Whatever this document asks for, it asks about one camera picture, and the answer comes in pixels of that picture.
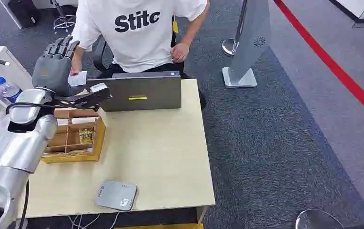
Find grey sign stand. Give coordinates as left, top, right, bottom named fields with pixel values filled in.
left=222, top=0, right=272, bottom=88

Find red floor tape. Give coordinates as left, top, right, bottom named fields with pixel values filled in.
left=273, top=0, right=364, bottom=126

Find person's right hand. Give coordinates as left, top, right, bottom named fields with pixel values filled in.
left=69, top=55, right=83, bottom=77

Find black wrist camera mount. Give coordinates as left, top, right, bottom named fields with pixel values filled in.
left=53, top=88, right=111, bottom=112

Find clear water bottle blue cap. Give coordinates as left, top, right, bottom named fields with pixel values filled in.
left=0, top=76, right=23, bottom=104

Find black cabinet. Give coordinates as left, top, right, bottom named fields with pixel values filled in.
left=8, top=0, right=41, bottom=29

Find chrome stanchion post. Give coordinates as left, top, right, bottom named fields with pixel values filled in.
left=222, top=0, right=249, bottom=58

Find white cables under desk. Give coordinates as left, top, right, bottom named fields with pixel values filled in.
left=68, top=212, right=121, bottom=229

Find person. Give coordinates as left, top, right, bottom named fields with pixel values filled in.
left=69, top=0, right=211, bottom=111

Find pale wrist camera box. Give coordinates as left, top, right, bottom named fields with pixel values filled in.
left=89, top=83, right=110, bottom=94

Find round chrome stanchion base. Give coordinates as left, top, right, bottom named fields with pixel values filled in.
left=295, top=208, right=345, bottom=229

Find wooden card box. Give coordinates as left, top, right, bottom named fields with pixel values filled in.
left=40, top=108, right=107, bottom=164

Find chrome chair base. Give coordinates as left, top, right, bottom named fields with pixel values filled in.
left=51, top=0, right=77, bottom=33

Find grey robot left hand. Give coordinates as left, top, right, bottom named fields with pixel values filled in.
left=32, top=35, right=85, bottom=97

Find person's left hand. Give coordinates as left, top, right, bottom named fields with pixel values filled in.
left=170, top=42, right=191, bottom=63

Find grey laptop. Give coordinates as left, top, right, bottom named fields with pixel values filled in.
left=86, top=71, right=182, bottom=112

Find grey card reader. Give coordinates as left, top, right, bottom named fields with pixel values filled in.
left=95, top=180, right=138, bottom=212

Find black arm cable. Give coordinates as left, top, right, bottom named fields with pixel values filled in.
left=5, top=101, right=58, bottom=116

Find white card stack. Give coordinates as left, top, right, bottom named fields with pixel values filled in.
left=71, top=117, right=98, bottom=125

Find yellow board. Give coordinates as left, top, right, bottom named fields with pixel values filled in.
left=115, top=223, right=204, bottom=229

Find white counter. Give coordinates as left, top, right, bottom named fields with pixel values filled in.
left=328, top=0, right=364, bottom=29

